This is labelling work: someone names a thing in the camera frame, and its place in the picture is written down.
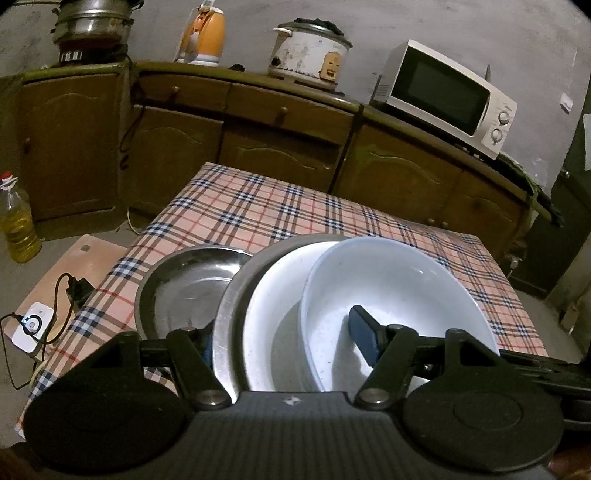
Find orange electric kettle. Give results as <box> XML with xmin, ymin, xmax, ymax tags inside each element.
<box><xmin>174</xmin><ymin>0</ymin><xmax>227</xmax><ymax>68</ymax></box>

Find plaid tablecloth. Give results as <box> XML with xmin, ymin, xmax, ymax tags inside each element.
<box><xmin>14</xmin><ymin>161</ymin><xmax>550</xmax><ymax>437</ymax></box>

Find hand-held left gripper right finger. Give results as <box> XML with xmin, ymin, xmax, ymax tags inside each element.
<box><xmin>348</xmin><ymin>305</ymin><xmax>513</xmax><ymax>411</ymax></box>

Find wooden single-door cabinet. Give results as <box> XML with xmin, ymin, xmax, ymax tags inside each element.
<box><xmin>0</xmin><ymin>65</ymin><xmax>134</xmax><ymax>241</ymax></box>

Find cooking oil bottle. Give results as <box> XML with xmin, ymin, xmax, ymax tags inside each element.
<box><xmin>0</xmin><ymin>172</ymin><xmax>43</xmax><ymax>264</ymax></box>

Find red and black stove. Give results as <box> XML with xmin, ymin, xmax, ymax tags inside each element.
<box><xmin>58</xmin><ymin>41</ymin><xmax>127</xmax><ymax>63</ymax></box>

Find large steel plate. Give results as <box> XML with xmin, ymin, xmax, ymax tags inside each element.
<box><xmin>135</xmin><ymin>246</ymin><xmax>256</xmax><ymax>344</ymax></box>

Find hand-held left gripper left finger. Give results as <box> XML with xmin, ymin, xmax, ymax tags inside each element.
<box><xmin>85</xmin><ymin>325</ymin><xmax>234</xmax><ymax>411</ymax></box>

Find white power strip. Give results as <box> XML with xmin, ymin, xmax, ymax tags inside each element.
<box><xmin>11</xmin><ymin>301</ymin><xmax>54</xmax><ymax>356</ymax></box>

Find steel steamer pot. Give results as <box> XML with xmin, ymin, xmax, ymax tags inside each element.
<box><xmin>50</xmin><ymin>0</ymin><xmax>145</xmax><ymax>47</ymax></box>

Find deep white bowl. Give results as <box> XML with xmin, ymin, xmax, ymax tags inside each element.
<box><xmin>299</xmin><ymin>237</ymin><xmax>500</xmax><ymax>393</ymax></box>

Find white rice cooker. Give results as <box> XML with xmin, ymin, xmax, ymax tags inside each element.
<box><xmin>268</xmin><ymin>18</ymin><xmax>354</xmax><ymax>88</ymax></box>

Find black charging cable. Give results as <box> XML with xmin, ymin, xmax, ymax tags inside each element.
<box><xmin>0</xmin><ymin>272</ymin><xmax>77</xmax><ymax>391</ymax></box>

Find green vegetables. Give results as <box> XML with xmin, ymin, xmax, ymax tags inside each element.
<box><xmin>496</xmin><ymin>152</ymin><xmax>564</xmax><ymax>227</ymax></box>

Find black cable on cabinet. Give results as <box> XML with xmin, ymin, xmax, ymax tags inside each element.
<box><xmin>117</xmin><ymin>69</ymin><xmax>148</xmax><ymax>167</ymax></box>

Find dark green door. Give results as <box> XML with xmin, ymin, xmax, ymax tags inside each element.
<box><xmin>508</xmin><ymin>111</ymin><xmax>591</xmax><ymax>301</ymax></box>

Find wooden cabinet with drawers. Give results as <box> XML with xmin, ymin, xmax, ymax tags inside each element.
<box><xmin>122</xmin><ymin>62</ymin><xmax>365</xmax><ymax>213</ymax></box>

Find white microwave oven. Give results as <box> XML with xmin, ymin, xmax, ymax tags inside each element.
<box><xmin>369</xmin><ymin>39</ymin><xmax>519</xmax><ymax>161</ymax></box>

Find wide white bowl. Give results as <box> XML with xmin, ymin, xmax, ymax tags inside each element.
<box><xmin>241</xmin><ymin>241</ymin><xmax>342</xmax><ymax>393</ymax></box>

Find steel bowl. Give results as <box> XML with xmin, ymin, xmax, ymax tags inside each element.
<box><xmin>212</xmin><ymin>233</ymin><xmax>345</xmax><ymax>398</ymax></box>

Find black power adapter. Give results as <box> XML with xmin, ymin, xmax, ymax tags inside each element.
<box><xmin>65</xmin><ymin>277</ymin><xmax>95</xmax><ymax>305</ymax></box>

